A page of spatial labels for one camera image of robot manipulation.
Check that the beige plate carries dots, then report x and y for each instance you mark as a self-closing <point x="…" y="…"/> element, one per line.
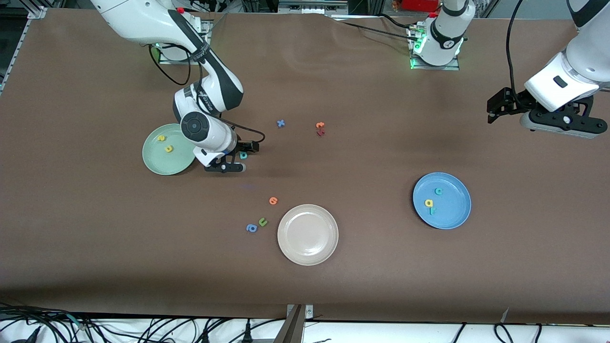
<point x="308" y="234"/>

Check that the grey box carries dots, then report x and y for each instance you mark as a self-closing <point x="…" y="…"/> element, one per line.
<point x="310" y="5"/>

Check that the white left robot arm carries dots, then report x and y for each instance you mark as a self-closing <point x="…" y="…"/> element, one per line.
<point x="581" y="57"/>

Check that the light green plate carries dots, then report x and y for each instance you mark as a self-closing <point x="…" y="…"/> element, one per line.
<point x="159" y="162"/>

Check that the white paper scrap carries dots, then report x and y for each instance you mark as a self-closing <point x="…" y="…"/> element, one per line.
<point x="504" y="314"/>

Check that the brown table cover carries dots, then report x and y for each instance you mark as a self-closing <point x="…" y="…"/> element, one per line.
<point x="381" y="276"/>

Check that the blue plate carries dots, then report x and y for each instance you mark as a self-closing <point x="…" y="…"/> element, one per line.
<point x="450" y="209"/>

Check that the red box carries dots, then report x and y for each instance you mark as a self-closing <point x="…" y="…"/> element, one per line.
<point x="419" y="5"/>

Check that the blue foam letter a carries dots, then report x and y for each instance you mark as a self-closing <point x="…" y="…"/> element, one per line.
<point x="251" y="228"/>

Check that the aluminium profile bar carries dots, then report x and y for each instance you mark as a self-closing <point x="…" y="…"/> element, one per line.
<point x="291" y="328"/>

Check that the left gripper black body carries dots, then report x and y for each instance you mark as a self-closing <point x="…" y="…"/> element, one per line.
<point x="513" y="100"/>

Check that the aluminium frame rail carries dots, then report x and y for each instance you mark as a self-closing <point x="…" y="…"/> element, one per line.
<point x="28" y="38"/>

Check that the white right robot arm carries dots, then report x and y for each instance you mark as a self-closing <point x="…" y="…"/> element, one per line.
<point x="143" y="19"/>

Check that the small metal bracket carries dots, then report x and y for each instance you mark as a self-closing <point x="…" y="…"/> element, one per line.
<point x="309" y="312"/>

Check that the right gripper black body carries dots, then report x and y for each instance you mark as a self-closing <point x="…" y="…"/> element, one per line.
<point x="241" y="146"/>

